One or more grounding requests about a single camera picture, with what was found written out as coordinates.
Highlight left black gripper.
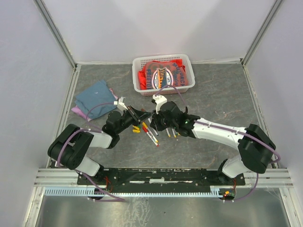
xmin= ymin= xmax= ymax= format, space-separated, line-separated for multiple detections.
xmin=116 ymin=105 xmax=151 ymax=134

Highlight red cap marker pen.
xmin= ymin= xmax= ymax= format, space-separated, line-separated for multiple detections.
xmin=142 ymin=122 xmax=159 ymax=147

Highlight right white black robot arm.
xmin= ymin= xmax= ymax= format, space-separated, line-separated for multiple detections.
xmin=151 ymin=101 xmax=276 ymax=185

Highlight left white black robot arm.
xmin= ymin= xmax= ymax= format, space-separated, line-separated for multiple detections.
xmin=47 ymin=106 xmax=152 ymax=184

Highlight orange printed t-shirt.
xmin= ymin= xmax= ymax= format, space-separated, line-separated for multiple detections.
xmin=138 ymin=59 xmax=188 ymax=90

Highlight blue folded cloth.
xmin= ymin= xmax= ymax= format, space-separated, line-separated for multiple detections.
xmin=74 ymin=79 xmax=119 ymax=119

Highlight white plastic basket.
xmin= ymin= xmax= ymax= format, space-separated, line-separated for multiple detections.
xmin=132 ymin=54 xmax=196 ymax=96

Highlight pink folded cloth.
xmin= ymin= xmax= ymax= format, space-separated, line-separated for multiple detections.
xmin=71 ymin=87 xmax=118 ymax=122

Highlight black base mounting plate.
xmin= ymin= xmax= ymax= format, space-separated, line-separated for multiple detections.
xmin=91 ymin=168 xmax=245 ymax=193

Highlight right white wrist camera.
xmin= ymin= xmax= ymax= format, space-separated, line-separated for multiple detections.
xmin=152 ymin=95 xmax=167 ymax=114

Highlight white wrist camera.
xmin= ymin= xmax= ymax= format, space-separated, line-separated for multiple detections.
xmin=152 ymin=95 xmax=167 ymax=114
xmin=114 ymin=96 xmax=127 ymax=111

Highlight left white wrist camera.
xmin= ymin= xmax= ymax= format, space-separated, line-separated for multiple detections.
xmin=114 ymin=96 xmax=127 ymax=111

